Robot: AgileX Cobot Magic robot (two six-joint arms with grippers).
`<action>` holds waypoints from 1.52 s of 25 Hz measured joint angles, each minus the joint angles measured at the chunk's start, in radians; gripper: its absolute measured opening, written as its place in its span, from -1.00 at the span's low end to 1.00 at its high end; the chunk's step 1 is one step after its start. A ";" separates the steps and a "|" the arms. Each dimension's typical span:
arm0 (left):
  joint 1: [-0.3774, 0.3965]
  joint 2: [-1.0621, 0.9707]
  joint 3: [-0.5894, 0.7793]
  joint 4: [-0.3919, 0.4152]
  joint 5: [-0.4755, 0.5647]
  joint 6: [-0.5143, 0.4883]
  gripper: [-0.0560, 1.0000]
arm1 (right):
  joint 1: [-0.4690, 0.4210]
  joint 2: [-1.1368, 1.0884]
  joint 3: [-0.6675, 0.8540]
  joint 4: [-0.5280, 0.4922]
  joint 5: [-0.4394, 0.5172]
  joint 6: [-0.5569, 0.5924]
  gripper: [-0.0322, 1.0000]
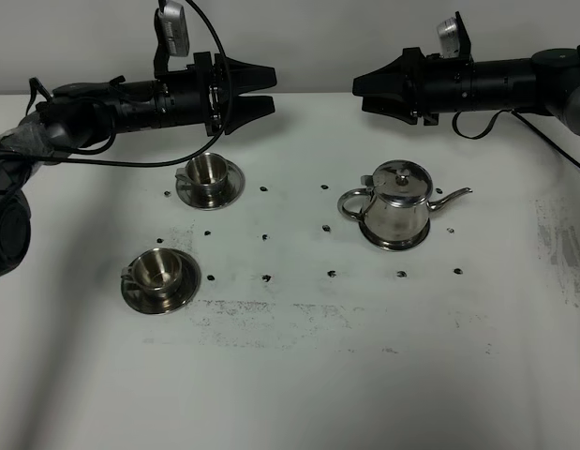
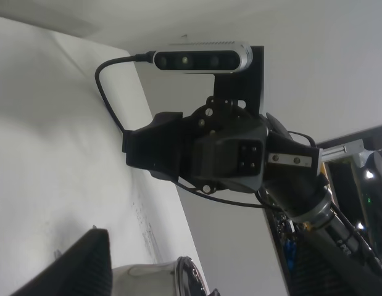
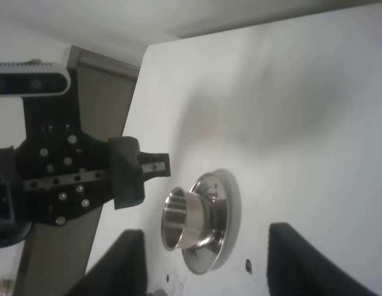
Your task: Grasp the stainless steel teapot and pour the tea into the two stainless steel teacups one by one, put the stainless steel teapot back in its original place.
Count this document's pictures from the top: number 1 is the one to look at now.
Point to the far stainless steel teacup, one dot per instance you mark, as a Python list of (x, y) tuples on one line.
[(205, 175)]

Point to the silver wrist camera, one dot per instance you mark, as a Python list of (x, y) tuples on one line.
[(454, 39), (172, 36)]

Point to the near steel saucer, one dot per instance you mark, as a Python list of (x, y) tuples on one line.
[(190, 284)]

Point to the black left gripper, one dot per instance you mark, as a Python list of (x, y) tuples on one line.
[(216, 81)]

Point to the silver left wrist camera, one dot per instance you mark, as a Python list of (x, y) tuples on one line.
[(172, 36)]

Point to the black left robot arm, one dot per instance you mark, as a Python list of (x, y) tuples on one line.
[(83, 119)]

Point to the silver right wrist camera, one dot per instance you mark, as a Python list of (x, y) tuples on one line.
[(454, 39)]

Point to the far steel saucer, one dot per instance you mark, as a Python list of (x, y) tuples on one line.
[(232, 191)]

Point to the stainless steel teacup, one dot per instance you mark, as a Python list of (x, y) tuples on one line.
[(205, 175), (157, 272)]

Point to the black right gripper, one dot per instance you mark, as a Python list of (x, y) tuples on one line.
[(430, 85)]

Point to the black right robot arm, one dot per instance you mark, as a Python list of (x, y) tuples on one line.
[(547, 83)]

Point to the near stainless steel teacup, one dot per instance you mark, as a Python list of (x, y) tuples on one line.
[(157, 272)]

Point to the steel teapot saucer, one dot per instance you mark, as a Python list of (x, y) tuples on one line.
[(396, 245)]

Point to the stainless steel teapot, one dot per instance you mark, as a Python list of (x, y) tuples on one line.
[(394, 202)]

